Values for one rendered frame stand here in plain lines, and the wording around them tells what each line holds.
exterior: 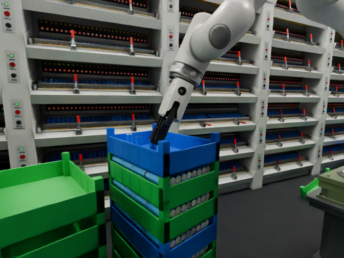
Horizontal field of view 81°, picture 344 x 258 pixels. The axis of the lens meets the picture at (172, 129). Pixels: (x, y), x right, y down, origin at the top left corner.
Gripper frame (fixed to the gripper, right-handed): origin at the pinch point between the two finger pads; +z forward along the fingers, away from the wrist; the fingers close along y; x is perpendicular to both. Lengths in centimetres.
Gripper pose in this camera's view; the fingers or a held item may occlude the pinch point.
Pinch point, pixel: (157, 135)
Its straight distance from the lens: 52.2
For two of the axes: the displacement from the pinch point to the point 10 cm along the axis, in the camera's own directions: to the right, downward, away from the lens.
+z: -4.1, 9.1, 0.5
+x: -8.9, -3.9, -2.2
